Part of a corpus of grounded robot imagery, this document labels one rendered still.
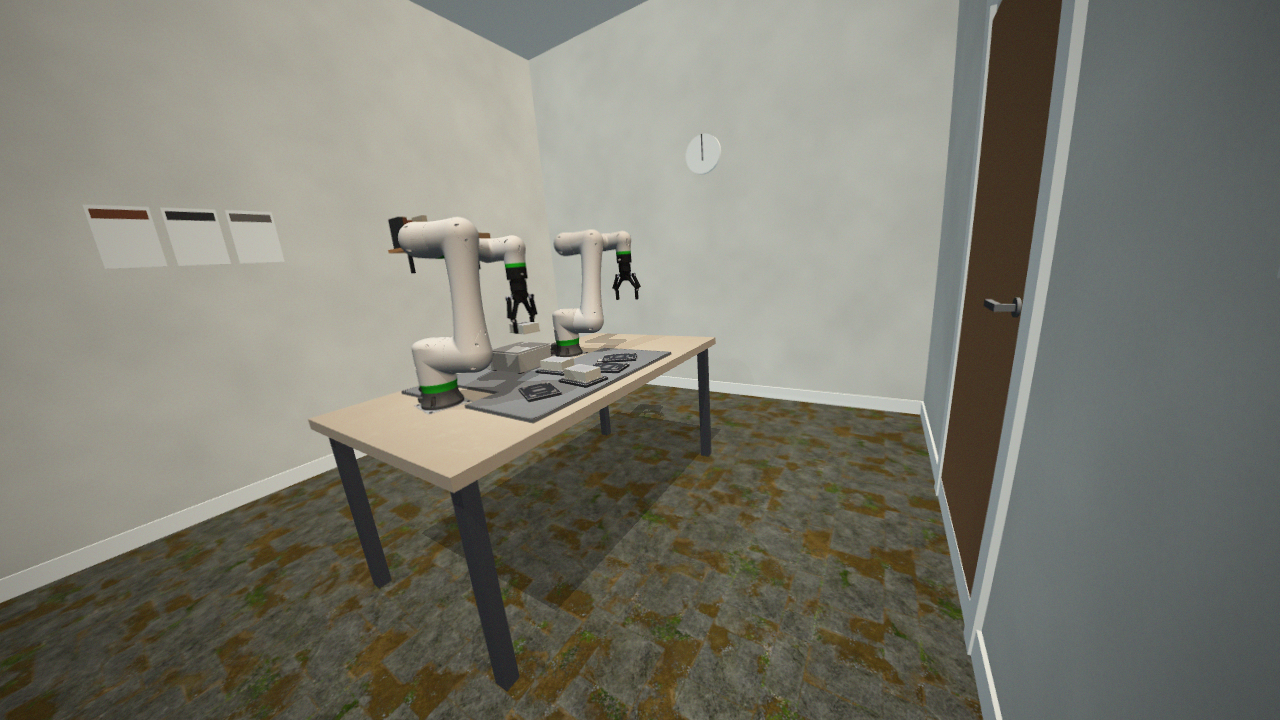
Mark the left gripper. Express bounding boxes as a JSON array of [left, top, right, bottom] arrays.
[[612, 263, 641, 300]]

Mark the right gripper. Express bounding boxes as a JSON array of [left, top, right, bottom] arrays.
[[506, 281, 538, 334]]

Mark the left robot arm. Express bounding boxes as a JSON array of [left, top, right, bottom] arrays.
[[550, 231, 632, 357]]

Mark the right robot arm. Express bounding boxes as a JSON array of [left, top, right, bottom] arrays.
[[398, 217, 529, 411]]

